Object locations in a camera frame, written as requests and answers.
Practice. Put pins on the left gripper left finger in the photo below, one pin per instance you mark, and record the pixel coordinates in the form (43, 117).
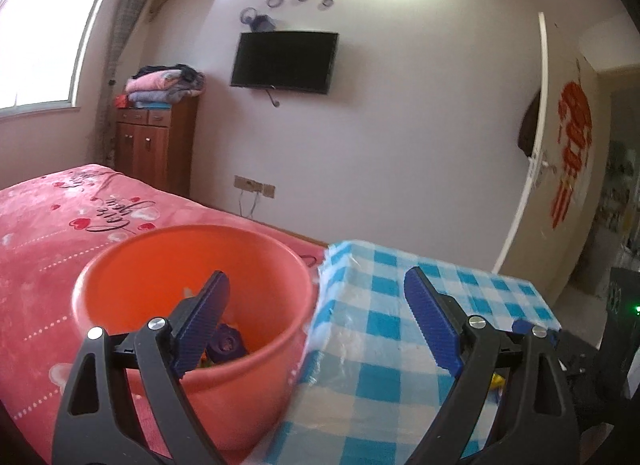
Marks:
(123, 402)

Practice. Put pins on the yellow snack packet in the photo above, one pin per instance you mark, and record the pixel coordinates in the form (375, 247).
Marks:
(497, 382)

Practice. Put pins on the orange plastic bucket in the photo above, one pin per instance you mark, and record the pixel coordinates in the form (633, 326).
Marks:
(272, 299)

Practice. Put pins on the purple item in bucket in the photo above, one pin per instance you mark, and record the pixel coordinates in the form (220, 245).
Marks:
(225, 346)

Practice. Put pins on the white door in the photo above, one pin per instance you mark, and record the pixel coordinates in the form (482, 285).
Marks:
(533, 251)

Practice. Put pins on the blue checkered tablecloth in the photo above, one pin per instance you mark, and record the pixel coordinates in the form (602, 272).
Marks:
(369, 387)

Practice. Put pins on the pink heart bedspread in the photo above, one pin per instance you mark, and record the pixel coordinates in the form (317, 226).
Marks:
(51, 227)

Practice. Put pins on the red door ornament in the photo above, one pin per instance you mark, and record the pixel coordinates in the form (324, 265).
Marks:
(575, 139)

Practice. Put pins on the brown wooden cabinet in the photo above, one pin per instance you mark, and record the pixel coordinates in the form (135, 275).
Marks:
(155, 145)

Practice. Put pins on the folded blanket pile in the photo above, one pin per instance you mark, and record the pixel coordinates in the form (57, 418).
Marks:
(158, 86)

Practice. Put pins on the window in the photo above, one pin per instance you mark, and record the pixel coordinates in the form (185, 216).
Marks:
(43, 44)

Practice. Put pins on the grey curtain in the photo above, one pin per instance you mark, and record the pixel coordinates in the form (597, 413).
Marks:
(127, 15)

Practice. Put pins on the wall socket strip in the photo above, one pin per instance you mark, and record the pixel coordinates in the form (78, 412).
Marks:
(253, 186)

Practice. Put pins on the black wall television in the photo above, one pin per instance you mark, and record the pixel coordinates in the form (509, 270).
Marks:
(287, 61)

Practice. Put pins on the wall ring decorations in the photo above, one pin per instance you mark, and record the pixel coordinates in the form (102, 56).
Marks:
(263, 22)

